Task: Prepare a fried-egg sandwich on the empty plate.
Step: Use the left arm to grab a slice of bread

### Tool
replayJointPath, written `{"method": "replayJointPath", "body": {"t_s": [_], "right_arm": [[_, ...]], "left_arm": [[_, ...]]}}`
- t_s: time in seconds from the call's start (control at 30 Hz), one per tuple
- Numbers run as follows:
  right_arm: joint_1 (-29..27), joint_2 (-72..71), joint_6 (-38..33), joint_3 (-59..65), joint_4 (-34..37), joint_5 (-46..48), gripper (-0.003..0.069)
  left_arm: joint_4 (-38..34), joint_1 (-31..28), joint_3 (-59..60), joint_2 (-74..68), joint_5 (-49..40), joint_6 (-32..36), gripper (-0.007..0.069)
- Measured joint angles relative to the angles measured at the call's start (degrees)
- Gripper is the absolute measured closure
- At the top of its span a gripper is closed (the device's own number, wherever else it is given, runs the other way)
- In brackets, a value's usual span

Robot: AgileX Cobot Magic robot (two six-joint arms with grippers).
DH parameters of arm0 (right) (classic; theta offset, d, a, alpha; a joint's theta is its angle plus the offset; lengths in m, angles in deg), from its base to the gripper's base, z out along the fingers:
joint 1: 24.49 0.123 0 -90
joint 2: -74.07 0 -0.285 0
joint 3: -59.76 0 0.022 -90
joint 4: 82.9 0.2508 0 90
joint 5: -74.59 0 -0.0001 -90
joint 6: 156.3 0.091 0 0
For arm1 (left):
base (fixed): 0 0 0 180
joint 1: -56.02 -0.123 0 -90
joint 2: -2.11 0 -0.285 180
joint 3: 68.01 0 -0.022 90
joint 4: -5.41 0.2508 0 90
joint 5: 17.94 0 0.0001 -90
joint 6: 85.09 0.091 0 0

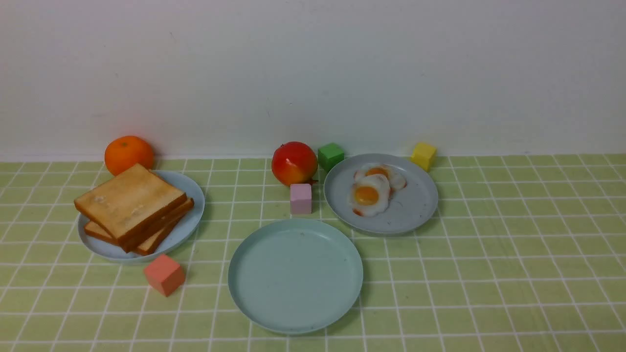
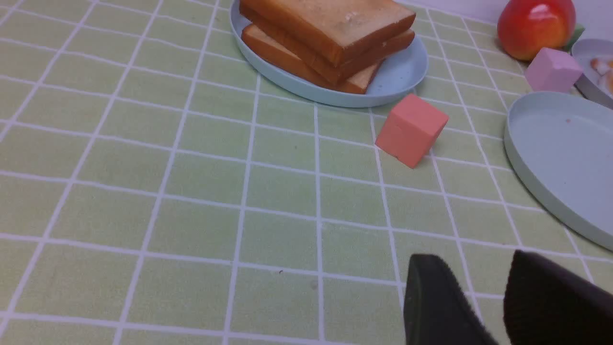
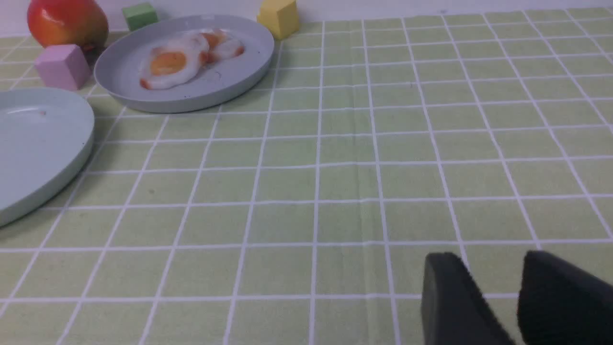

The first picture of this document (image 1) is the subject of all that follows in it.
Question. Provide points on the pink cube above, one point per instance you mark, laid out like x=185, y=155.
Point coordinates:
x=301, y=198

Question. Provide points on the yellow cube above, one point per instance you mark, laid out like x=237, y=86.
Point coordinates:
x=424, y=155

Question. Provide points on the left blue plate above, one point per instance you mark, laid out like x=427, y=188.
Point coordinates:
x=179, y=234

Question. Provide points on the green cube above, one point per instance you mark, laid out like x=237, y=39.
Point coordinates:
x=330, y=155

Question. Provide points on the red apple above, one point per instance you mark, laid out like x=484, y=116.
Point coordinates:
x=294, y=162

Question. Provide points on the toast slice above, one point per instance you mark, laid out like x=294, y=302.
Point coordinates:
x=150, y=245
x=128, y=204
x=95, y=231

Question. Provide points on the fried egg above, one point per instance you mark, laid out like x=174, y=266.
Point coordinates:
x=395, y=179
x=370, y=196

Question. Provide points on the salmon red cube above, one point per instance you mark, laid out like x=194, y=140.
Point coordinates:
x=165, y=275

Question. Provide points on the centre teal plate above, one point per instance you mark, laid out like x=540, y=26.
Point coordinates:
x=295, y=276

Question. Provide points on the right grey plate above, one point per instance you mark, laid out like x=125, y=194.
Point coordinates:
x=409, y=208

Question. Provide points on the orange fruit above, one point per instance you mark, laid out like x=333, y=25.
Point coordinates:
x=125, y=152

